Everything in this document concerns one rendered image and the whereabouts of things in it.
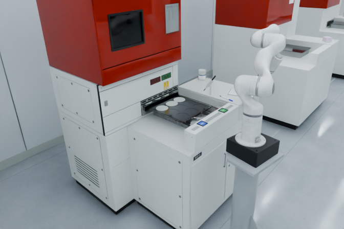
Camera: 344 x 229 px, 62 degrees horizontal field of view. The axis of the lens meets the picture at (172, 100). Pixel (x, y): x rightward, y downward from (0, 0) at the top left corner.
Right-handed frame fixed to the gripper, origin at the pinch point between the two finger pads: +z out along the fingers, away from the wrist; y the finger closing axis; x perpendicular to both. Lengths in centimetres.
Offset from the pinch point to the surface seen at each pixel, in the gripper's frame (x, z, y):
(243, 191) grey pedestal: -63, 12, 76
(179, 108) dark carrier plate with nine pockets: -74, 16, -3
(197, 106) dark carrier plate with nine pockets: -59, 15, 0
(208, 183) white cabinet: -72, 34, 57
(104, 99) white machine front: -133, 0, -13
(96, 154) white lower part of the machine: -141, 52, 0
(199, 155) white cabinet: -84, 5, 45
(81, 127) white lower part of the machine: -148, 44, -23
